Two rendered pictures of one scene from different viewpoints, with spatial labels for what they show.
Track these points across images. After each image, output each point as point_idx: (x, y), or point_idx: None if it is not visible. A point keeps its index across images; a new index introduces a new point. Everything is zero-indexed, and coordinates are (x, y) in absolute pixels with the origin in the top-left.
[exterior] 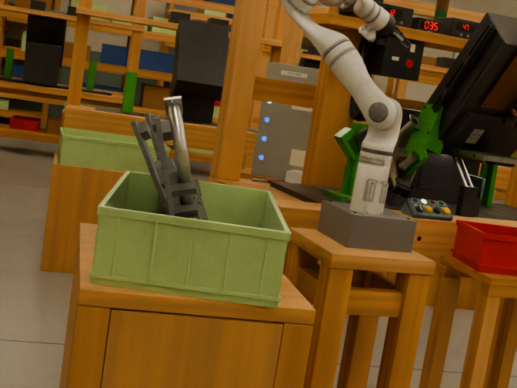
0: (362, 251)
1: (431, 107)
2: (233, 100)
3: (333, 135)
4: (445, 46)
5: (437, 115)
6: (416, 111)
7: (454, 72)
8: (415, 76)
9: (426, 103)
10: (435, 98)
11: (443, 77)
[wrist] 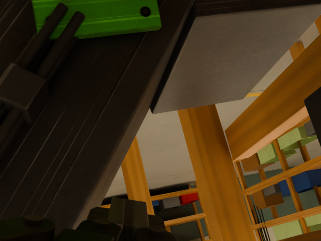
0: None
1: (77, 14)
2: None
3: None
4: (312, 240)
5: (37, 0)
6: (239, 10)
7: (41, 179)
8: (314, 108)
9: (146, 27)
10: (116, 59)
11: (116, 143)
